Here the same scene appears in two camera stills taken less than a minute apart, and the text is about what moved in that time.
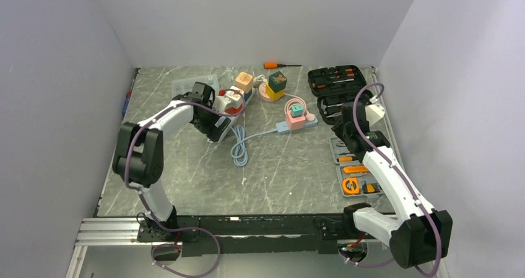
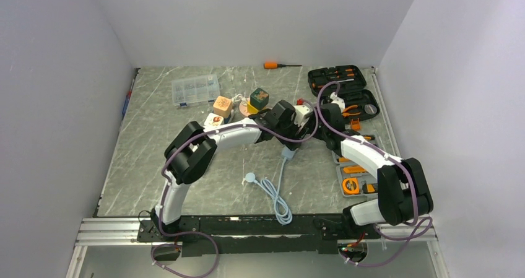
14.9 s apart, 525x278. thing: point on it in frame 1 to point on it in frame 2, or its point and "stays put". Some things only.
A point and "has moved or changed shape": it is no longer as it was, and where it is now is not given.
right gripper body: [340, 132] to [322, 130]
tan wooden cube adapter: [244, 82] to [222, 106]
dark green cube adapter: [277, 82] to [259, 98]
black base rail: [249, 234] stays put
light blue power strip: [282, 127] has moved or changed shape
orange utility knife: [355, 169] stays put
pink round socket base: [263, 95] to [244, 109]
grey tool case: [355, 179] stays put
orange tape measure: [350, 186] stays put
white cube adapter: [233, 98] has moved or changed shape
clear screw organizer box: [183, 86] stays put
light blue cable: [239, 151] to [282, 212]
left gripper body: [207, 124] to [286, 132]
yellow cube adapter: [272, 95] to [251, 109]
